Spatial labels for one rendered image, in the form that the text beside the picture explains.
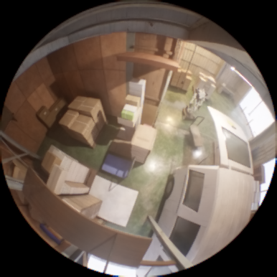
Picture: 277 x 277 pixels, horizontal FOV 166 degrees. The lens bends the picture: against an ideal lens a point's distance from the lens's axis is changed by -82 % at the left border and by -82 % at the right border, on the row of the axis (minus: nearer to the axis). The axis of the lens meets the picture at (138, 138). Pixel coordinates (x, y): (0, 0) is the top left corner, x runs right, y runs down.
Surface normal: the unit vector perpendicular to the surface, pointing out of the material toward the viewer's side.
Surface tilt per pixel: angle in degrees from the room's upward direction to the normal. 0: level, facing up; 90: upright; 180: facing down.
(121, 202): 0
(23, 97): 90
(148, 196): 0
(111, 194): 0
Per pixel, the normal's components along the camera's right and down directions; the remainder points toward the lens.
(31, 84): 0.95, 0.31
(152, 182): 0.07, -0.47
